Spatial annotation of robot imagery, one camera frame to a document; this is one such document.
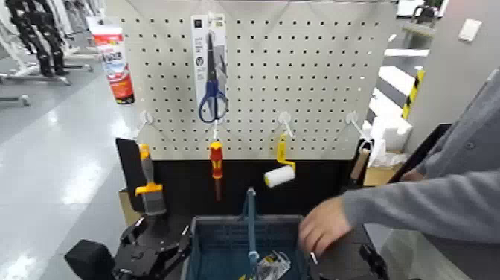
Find white pegboard panel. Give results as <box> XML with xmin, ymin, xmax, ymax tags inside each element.
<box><xmin>103</xmin><ymin>0</ymin><xmax>400</xmax><ymax>161</ymax></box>

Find person white trousers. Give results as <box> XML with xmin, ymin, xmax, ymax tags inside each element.
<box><xmin>380</xmin><ymin>228</ymin><xmax>469</xmax><ymax>280</ymax></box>

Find white wall switch plate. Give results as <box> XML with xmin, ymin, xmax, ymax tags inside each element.
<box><xmin>458</xmin><ymin>18</ymin><xmax>483</xmax><ymax>42</ymax></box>

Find white yellow packaged item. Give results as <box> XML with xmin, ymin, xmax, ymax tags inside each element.
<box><xmin>239</xmin><ymin>249</ymin><xmax>292</xmax><ymax>280</ymax></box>

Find tan cardboard piece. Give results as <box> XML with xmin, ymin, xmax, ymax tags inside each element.
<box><xmin>118</xmin><ymin>189</ymin><xmax>138</xmax><ymax>222</ymax></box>

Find person left hand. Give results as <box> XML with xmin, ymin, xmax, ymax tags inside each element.
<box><xmin>298</xmin><ymin>195</ymin><xmax>353</xmax><ymax>258</ymax></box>

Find red white sealant tube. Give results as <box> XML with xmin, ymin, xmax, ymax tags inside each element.
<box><xmin>86</xmin><ymin>16</ymin><xmax>135</xmax><ymax>106</ymax></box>

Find person grey shirt torso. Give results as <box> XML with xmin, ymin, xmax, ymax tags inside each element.
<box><xmin>423</xmin><ymin>68</ymin><xmax>500</xmax><ymax>280</ymax></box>

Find black humanoid robot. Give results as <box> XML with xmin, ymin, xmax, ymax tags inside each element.
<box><xmin>4</xmin><ymin>0</ymin><xmax>71</xmax><ymax>78</ymax></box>

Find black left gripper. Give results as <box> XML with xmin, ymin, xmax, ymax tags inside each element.
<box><xmin>113</xmin><ymin>217</ymin><xmax>192</xmax><ymax>280</ymax></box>

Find black lower board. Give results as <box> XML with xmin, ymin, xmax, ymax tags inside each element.
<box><xmin>152</xmin><ymin>158</ymin><xmax>353</xmax><ymax>220</ymax></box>

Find blue scissors on card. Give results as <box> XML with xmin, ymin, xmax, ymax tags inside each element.
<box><xmin>190</xmin><ymin>13</ymin><xmax>229</xmax><ymax>124</ymax></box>

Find dark chair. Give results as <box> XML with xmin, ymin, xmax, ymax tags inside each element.
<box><xmin>411</xmin><ymin>3</ymin><xmax>440</xmax><ymax>25</ymax></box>

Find yellow grey paint brush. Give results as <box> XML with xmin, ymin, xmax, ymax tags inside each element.
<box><xmin>134</xmin><ymin>143</ymin><xmax>167</xmax><ymax>217</ymax></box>

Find yellow handled mini paint roller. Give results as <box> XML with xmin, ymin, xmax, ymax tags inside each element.
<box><xmin>263</xmin><ymin>133</ymin><xmax>297</xmax><ymax>188</ymax></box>

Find black side panel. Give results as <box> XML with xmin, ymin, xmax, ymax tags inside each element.
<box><xmin>115</xmin><ymin>137</ymin><xmax>147</xmax><ymax>214</ymax></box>

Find blue grey handled crate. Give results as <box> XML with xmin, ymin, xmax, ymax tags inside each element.
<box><xmin>180</xmin><ymin>187</ymin><xmax>313</xmax><ymax>280</ymax></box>

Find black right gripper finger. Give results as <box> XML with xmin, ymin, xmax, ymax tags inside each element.
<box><xmin>358</xmin><ymin>243</ymin><xmax>391</xmax><ymax>280</ymax></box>
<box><xmin>306</xmin><ymin>251</ymin><xmax>325</xmax><ymax>280</ymax></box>

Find person right hand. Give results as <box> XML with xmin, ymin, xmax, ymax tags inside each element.
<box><xmin>400</xmin><ymin>168</ymin><xmax>426</xmax><ymax>182</ymax></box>

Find person left forearm grey sleeve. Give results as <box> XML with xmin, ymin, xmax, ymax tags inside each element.
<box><xmin>342</xmin><ymin>170</ymin><xmax>500</xmax><ymax>245</ymax></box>

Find yellow black striped post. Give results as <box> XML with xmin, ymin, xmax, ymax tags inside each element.
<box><xmin>402</xmin><ymin>67</ymin><xmax>426</xmax><ymax>120</ymax></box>

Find grey metal stand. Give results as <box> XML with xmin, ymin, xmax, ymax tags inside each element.
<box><xmin>0</xmin><ymin>60</ymin><xmax>94</xmax><ymax>107</ymax></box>

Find wood handled green brush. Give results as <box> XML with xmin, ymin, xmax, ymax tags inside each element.
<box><xmin>339</xmin><ymin>147</ymin><xmax>372</xmax><ymax>197</ymax></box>

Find red yellow screwdriver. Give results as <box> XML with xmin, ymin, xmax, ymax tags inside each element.
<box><xmin>209</xmin><ymin>140</ymin><xmax>225</xmax><ymax>203</ymax></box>

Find brown cardboard box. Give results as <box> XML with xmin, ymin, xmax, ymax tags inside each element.
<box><xmin>363</xmin><ymin>164</ymin><xmax>403</xmax><ymax>188</ymax></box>

